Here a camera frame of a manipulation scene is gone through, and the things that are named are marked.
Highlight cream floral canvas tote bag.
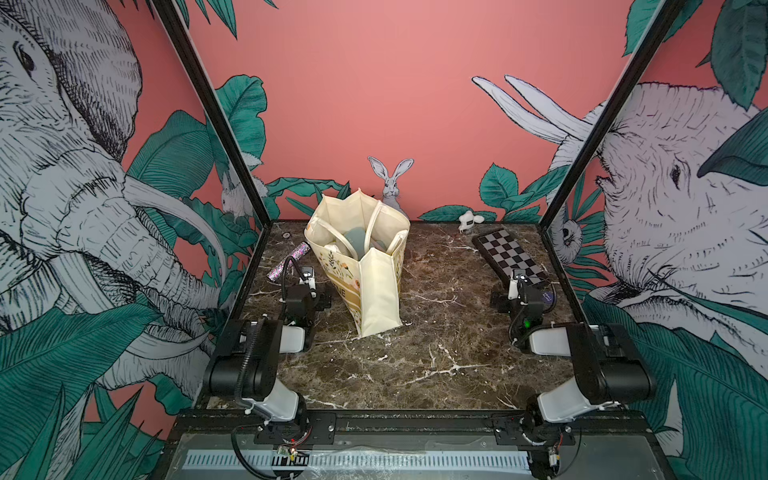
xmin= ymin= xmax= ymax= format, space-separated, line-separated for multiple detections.
xmin=304 ymin=190 xmax=410 ymax=337

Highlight black corrugated left cable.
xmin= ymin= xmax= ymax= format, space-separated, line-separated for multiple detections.
xmin=232 ymin=317 xmax=265 ymax=404

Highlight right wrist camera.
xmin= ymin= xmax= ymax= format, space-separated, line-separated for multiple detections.
xmin=507 ymin=276 xmax=524 ymax=300

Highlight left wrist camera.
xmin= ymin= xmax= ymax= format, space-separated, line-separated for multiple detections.
xmin=299 ymin=266 xmax=316 ymax=290

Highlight purple glitter microphone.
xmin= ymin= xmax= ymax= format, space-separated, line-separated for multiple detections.
xmin=267 ymin=241 xmax=310 ymax=283

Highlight black front mounting rail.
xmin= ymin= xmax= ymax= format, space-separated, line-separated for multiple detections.
xmin=168 ymin=409 xmax=651 ymax=449

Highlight small white toy figure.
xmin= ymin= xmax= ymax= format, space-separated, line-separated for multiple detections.
xmin=459 ymin=210 xmax=485 ymax=234

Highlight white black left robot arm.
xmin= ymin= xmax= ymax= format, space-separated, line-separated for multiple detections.
xmin=203 ymin=284 xmax=332 ymax=428

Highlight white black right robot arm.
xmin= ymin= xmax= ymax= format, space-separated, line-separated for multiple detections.
xmin=490 ymin=276 xmax=656 ymax=427

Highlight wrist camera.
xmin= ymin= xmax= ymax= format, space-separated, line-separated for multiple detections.
xmin=299 ymin=266 xmax=316 ymax=290
xmin=507 ymin=276 xmax=524 ymax=300

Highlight black white chessboard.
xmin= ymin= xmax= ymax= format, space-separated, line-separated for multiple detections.
xmin=472 ymin=228 xmax=551 ymax=288

